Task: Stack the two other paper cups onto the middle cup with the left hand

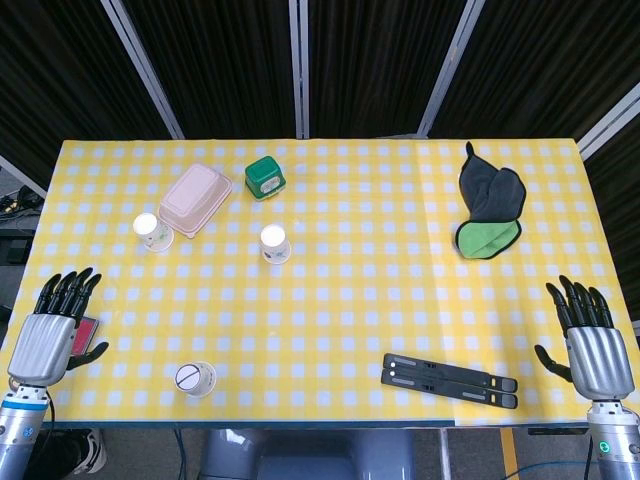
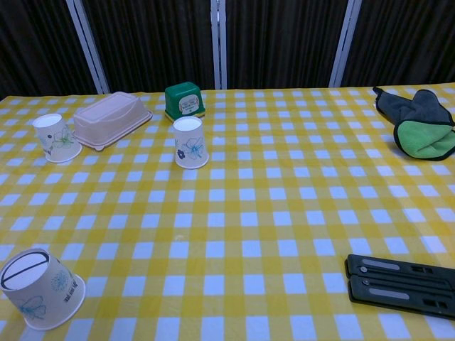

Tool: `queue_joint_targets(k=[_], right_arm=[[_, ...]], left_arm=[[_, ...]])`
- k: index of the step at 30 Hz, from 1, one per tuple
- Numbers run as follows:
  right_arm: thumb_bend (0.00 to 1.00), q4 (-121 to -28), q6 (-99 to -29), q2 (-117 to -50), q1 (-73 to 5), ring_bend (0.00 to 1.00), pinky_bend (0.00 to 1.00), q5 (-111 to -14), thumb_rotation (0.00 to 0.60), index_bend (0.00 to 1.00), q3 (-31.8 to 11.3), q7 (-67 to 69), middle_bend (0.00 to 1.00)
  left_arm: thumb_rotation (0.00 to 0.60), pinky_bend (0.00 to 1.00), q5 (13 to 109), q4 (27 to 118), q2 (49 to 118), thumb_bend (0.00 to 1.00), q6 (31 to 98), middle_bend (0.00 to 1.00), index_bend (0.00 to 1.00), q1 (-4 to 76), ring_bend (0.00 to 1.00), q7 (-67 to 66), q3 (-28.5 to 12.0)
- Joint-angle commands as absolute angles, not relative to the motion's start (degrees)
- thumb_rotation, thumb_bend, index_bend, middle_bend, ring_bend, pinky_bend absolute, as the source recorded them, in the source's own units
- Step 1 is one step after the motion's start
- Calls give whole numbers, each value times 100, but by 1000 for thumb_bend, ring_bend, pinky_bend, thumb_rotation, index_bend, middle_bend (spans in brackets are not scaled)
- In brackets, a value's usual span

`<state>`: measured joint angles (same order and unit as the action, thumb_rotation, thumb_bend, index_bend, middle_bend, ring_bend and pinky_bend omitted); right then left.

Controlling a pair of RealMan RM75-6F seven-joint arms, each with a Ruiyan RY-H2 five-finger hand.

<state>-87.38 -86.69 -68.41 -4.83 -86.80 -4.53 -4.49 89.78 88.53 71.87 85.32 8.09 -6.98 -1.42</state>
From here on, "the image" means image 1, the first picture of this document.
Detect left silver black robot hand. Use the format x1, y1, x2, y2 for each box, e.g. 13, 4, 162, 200
7, 266, 110, 389

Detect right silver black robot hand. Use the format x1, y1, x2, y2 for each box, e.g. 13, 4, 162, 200
534, 274, 638, 402

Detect white floral paper cup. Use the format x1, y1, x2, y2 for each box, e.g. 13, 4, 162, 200
132, 212, 175, 254
173, 360, 218, 399
259, 223, 293, 266

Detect pink lidded lunch box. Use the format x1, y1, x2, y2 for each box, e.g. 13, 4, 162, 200
158, 162, 234, 240

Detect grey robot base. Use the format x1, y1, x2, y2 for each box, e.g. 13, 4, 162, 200
199, 428, 417, 480

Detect red flat card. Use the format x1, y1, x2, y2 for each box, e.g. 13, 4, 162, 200
71, 315, 102, 357

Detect black and white shoe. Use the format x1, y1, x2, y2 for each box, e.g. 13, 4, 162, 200
47, 428, 109, 474

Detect black folding stand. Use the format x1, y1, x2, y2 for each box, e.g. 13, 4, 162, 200
380, 352, 519, 410

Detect white table leg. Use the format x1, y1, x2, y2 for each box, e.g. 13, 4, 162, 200
438, 427, 453, 480

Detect grey and green cloth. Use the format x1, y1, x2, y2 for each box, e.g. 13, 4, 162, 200
453, 141, 528, 261

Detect green square tin box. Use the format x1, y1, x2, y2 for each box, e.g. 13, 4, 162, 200
244, 155, 287, 201

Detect blue floor cable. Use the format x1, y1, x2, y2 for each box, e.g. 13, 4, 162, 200
172, 428, 193, 480
504, 459, 601, 480

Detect black cables on floor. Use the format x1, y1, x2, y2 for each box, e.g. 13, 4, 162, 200
0, 185, 44, 222

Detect black partition panel white frame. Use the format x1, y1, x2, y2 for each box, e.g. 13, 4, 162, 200
0, 153, 49, 199
427, 0, 640, 147
578, 82, 640, 322
298, 0, 482, 141
119, 0, 304, 141
0, 0, 186, 191

